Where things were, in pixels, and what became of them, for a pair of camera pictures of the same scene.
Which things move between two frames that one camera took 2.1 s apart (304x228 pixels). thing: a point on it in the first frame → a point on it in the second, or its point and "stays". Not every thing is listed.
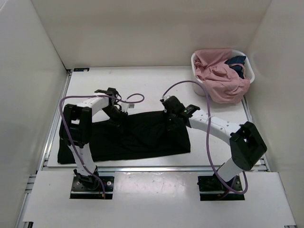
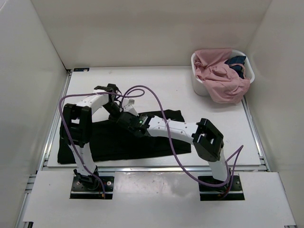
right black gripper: [171, 127] → [139, 117]
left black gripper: [122, 118] stays
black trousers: [140, 135] stays
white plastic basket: [249, 71] stays
